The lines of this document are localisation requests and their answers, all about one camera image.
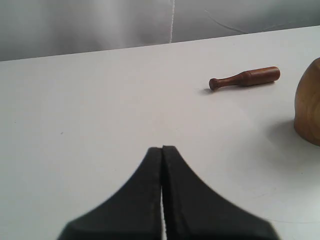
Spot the brown wooden pestle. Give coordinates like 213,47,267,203
209,66,281,91

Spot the grey backdrop curtain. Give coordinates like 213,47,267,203
0,0,320,61

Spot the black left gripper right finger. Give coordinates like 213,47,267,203
161,146,279,240

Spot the wooden mortar cup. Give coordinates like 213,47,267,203
293,58,320,146

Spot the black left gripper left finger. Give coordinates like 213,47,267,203
58,147,162,240

